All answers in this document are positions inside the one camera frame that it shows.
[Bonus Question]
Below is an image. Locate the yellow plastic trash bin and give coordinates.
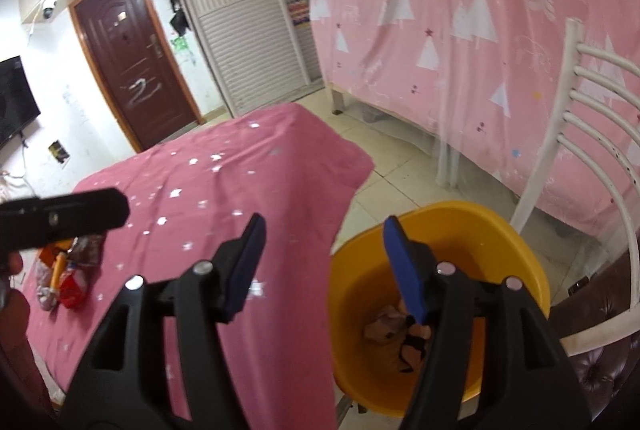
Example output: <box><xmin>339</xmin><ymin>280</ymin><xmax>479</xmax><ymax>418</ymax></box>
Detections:
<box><xmin>329</xmin><ymin>201</ymin><xmax>550</xmax><ymax>418</ymax></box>

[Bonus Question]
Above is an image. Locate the person's left hand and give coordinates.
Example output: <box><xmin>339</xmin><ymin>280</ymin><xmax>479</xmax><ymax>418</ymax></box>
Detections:
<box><xmin>0</xmin><ymin>251</ymin><xmax>32</xmax><ymax>361</ymax></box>

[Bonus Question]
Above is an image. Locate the red snack wrapper pile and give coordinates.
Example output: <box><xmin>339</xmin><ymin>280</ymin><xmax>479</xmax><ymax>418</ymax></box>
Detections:
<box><xmin>36</xmin><ymin>234</ymin><xmax>106</xmax><ymax>312</ymax></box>

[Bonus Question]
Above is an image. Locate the dark brown tufted sofa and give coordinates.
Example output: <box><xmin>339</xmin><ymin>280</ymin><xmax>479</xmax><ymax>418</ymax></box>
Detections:
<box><xmin>549</xmin><ymin>254</ymin><xmax>639</xmax><ymax>419</ymax></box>

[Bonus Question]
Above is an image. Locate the dark red entrance door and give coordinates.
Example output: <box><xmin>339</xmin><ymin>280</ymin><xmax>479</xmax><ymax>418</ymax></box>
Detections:
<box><xmin>70</xmin><ymin>0</ymin><xmax>204</xmax><ymax>153</ymax></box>

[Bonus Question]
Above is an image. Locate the white louvered closet door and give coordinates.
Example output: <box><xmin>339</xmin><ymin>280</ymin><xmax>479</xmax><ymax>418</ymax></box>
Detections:
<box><xmin>182</xmin><ymin>0</ymin><xmax>311</xmax><ymax>117</ymax></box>

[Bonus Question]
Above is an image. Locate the white metal chair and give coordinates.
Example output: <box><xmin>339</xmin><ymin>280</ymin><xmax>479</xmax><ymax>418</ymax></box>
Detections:
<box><xmin>508</xmin><ymin>17</ymin><xmax>640</xmax><ymax>359</ymax></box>

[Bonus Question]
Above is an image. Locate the pink tree-print bed curtain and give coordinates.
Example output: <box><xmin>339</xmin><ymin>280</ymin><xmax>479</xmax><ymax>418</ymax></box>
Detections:
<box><xmin>305</xmin><ymin>0</ymin><xmax>640</xmax><ymax>238</ymax></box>

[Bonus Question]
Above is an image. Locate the black wall television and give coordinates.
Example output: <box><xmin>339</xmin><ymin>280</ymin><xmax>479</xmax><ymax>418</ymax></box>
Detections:
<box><xmin>0</xmin><ymin>56</ymin><xmax>40</xmax><ymax>147</ymax></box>

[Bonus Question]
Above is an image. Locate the white security camera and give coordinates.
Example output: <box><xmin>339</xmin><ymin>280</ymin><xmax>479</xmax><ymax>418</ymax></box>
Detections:
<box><xmin>40</xmin><ymin>0</ymin><xmax>58</xmax><ymax>20</ymax></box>

